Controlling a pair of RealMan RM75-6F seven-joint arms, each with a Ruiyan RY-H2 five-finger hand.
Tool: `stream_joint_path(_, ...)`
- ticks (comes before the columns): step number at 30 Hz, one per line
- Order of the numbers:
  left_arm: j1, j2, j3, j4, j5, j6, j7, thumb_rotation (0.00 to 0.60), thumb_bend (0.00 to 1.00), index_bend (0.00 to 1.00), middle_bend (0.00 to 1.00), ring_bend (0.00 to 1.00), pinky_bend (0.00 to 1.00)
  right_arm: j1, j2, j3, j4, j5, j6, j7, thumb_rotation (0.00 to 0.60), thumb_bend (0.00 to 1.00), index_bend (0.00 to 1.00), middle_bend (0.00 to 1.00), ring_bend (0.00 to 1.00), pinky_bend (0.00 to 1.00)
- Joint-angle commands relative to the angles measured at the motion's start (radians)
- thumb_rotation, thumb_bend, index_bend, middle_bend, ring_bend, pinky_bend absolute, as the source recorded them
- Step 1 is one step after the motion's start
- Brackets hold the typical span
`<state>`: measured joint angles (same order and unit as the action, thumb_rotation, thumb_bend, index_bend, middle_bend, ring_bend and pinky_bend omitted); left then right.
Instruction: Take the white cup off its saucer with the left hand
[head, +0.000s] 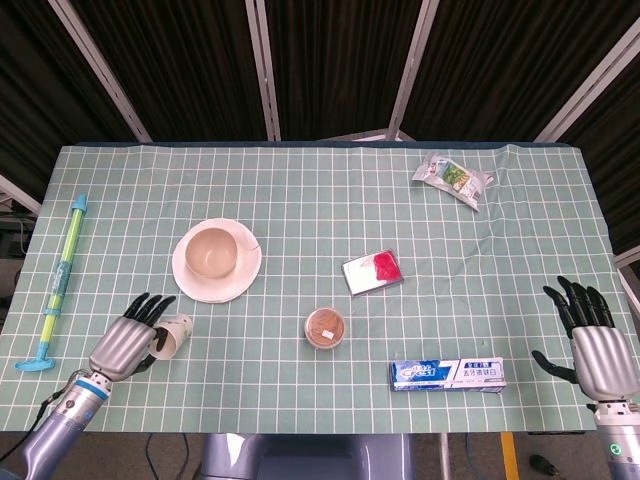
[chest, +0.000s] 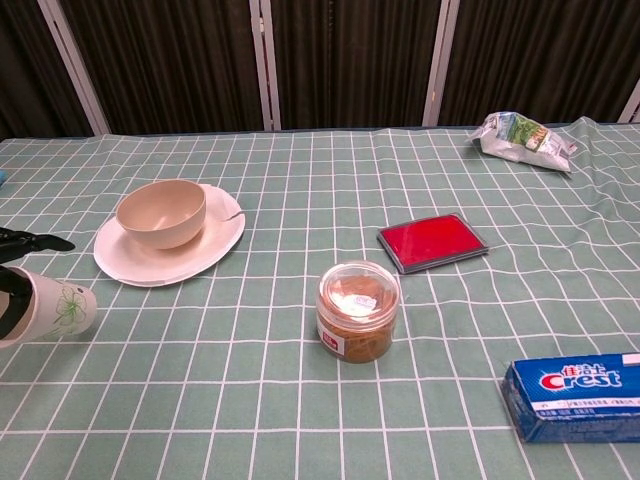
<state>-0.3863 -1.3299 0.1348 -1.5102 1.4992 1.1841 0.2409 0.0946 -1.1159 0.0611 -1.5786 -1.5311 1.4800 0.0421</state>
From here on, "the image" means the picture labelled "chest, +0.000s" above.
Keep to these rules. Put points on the green checked tablecloth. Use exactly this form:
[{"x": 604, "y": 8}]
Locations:
[{"x": 250, "y": 390}]

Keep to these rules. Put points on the white paper cup green print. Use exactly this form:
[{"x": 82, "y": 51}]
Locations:
[{"x": 65, "y": 307}]

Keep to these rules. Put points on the green blue toy water gun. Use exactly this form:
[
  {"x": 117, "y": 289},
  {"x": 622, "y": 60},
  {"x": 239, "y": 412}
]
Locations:
[{"x": 2, "y": 179}]

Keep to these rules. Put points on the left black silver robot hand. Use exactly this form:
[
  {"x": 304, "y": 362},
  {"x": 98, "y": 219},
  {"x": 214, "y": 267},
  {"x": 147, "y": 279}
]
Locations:
[{"x": 30, "y": 242}]

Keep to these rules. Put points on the white metal frame pole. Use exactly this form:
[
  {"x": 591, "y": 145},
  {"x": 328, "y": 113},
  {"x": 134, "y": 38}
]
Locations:
[
  {"x": 75, "y": 70},
  {"x": 265, "y": 65},
  {"x": 440, "y": 65},
  {"x": 631, "y": 105}
]

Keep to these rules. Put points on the beige cup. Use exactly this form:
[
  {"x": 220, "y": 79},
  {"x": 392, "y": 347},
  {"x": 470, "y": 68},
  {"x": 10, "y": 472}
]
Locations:
[{"x": 165, "y": 220}]

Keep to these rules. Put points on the silver green snack bag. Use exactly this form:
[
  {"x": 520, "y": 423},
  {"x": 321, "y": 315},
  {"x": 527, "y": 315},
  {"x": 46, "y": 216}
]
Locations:
[{"x": 525, "y": 142}]

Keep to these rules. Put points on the clear jar of rubber bands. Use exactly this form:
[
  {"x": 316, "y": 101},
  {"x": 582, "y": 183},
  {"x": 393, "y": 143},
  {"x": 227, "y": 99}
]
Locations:
[{"x": 357, "y": 320}]

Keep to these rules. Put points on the dark pleated curtain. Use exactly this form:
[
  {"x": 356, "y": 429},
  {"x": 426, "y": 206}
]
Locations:
[{"x": 175, "y": 60}]

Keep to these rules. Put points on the white paper plate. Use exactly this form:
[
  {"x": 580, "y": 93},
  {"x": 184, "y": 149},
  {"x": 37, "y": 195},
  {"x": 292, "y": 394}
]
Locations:
[{"x": 210, "y": 250}]

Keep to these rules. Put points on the blue Crest toothpaste box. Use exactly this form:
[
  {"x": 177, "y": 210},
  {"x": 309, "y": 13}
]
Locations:
[{"x": 575, "y": 400}]

